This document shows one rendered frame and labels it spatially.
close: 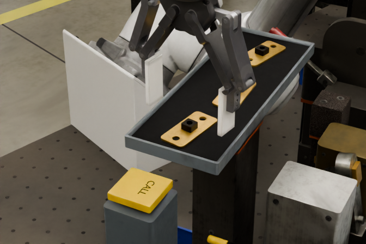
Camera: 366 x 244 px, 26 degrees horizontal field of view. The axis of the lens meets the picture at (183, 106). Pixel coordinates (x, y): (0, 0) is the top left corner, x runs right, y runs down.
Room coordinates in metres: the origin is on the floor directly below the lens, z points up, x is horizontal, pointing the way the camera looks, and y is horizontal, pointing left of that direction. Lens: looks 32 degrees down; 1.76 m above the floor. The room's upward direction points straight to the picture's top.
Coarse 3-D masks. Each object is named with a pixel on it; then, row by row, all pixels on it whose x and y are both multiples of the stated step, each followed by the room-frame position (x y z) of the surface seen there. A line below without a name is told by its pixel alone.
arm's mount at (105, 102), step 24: (72, 48) 1.57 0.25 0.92; (72, 72) 1.57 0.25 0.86; (96, 72) 1.49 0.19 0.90; (120, 72) 1.42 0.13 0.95; (72, 96) 1.58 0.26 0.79; (96, 96) 1.50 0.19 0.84; (120, 96) 1.42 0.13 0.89; (144, 96) 1.40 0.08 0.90; (72, 120) 1.59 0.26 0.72; (96, 120) 1.50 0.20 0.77; (120, 120) 1.43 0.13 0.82; (96, 144) 1.51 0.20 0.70; (120, 144) 1.43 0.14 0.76; (144, 168) 1.40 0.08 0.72
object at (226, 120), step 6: (222, 90) 0.84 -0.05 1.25; (222, 96) 0.84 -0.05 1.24; (222, 102) 0.84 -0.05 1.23; (222, 108) 0.84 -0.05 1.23; (222, 114) 0.84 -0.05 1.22; (228, 114) 0.85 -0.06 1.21; (234, 114) 0.86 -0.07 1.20; (222, 120) 0.84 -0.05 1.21; (228, 120) 0.85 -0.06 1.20; (234, 120) 0.86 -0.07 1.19; (222, 126) 0.84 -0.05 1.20; (228, 126) 0.85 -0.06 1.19; (222, 132) 0.84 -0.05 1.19
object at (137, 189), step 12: (132, 168) 0.80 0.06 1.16; (120, 180) 0.78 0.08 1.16; (132, 180) 0.78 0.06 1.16; (144, 180) 0.78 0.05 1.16; (156, 180) 0.78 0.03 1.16; (168, 180) 0.78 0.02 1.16; (108, 192) 0.76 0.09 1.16; (120, 192) 0.76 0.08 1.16; (132, 192) 0.76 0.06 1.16; (144, 192) 0.76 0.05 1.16; (156, 192) 0.76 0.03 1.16; (132, 204) 0.74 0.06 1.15; (144, 204) 0.73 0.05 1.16; (156, 204) 0.74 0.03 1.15
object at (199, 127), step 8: (200, 112) 0.93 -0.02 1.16; (184, 120) 0.91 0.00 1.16; (192, 120) 0.90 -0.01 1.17; (200, 120) 0.91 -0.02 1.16; (208, 120) 0.91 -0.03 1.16; (216, 120) 0.91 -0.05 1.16; (176, 128) 0.89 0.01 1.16; (184, 128) 0.88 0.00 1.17; (192, 128) 0.88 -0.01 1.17; (200, 128) 0.89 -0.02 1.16; (208, 128) 0.89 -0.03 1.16; (168, 136) 0.87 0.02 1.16; (176, 136) 0.87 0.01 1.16; (184, 136) 0.87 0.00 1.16; (192, 136) 0.87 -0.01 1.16; (176, 144) 0.85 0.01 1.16; (184, 144) 0.85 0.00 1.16
